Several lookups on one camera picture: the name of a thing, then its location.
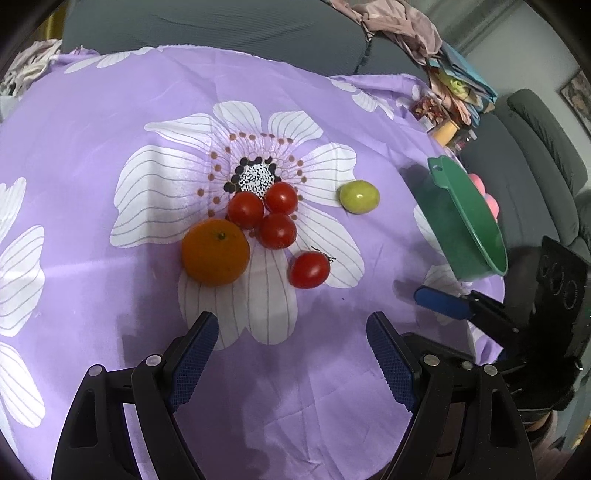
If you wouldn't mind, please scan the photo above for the red cherry tomato with stem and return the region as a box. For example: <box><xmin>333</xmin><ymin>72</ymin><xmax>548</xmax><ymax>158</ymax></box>
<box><xmin>287</xmin><ymin>247</ymin><xmax>335</xmax><ymax>289</ymax></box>

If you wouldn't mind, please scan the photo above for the orange tangerine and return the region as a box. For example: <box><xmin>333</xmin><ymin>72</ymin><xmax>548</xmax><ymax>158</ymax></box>
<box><xmin>181</xmin><ymin>218</ymin><xmax>250</xmax><ymax>287</ymax></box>

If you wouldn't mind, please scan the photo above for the green plastic bowl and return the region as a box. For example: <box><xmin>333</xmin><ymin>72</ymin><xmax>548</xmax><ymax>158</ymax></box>
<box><xmin>413</xmin><ymin>156</ymin><xmax>508</xmax><ymax>282</ymax></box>

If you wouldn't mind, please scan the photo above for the pink plush toy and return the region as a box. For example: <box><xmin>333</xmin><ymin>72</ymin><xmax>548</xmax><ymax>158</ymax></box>
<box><xmin>468</xmin><ymin>173</ymin><xmax>500</xmax><ymax>220</ymax></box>

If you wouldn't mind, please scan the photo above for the grey sofa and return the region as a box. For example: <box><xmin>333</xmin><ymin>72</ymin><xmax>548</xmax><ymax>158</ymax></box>
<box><xmin>62</xmin><ymin>1</ymin><xmax>590</xmax><ymax>283</ymax></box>

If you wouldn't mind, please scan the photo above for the yellow bottle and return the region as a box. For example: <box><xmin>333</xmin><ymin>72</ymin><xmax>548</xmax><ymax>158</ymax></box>
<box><xmin>430</xmin><ymin>119</ymin><xmax>460</xmax><ymax>147</ymax></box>

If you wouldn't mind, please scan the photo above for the dried fruit snack bag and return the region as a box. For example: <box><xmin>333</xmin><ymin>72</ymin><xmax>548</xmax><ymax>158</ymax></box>
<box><xmin>410</xmin><ymin>96</ymin><xmax>441</xmax><ymax>132</ymax></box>

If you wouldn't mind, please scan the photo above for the stack of folded cloths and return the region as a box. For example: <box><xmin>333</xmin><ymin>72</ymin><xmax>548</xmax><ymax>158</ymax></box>
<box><xmin>427</xmin><ymin>42</ymin><xmax>498</xmax><ymax>128</ymax></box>

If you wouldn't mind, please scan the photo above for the purple floral tablecloth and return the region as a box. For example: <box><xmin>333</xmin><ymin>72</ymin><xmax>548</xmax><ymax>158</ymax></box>
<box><xmin>1</xmin><ymin>46</ymin><xmax>500</xmax><ymax>479</ymax></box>

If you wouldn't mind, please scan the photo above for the pink crumpled cloth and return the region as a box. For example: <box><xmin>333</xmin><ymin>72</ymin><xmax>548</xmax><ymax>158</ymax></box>
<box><xmin>329</xmin><ymin>0</ymin><xmax>443</xmax><ymax>66</ymax></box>

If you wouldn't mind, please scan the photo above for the white cloth pile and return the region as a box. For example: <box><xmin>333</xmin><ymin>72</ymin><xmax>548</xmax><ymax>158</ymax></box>
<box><xmin>1</xmin><ymin>39</ymin><xmax>62</xmax><ymax>97</ymax></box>

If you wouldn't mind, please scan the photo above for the framed wall picture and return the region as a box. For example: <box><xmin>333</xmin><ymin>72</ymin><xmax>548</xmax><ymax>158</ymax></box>
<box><xmin>560</xmin><ymin>70</ymin><xmax>591</xmax><ymax>134</ymax></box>

